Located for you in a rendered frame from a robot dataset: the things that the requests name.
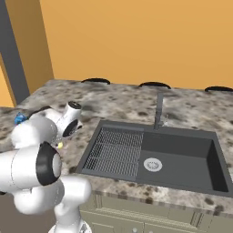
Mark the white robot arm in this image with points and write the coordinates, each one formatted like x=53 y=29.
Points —
x=27 y=170

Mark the dark grey sink drain rack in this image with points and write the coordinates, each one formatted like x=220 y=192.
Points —
x=115 y=151

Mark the dark grey sink tap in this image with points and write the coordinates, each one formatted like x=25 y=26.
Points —
x=158 y=109

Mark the silver sink drain strainer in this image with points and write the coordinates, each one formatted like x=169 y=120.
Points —
x=153 y=164

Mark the dark grey sink basin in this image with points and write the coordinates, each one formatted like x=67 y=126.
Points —
x=179 y=157

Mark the blue milk carton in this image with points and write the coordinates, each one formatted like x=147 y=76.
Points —
x=19 y=117

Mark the black round stool seat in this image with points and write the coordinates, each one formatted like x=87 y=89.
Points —
x=154 y=84
x=219 y=88
x=95 y=80

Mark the beige false drawer front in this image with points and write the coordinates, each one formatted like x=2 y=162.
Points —
x=145 y=210

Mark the beige cupboard door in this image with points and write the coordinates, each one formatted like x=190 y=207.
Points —
x=118 y=228
x=173 y=229

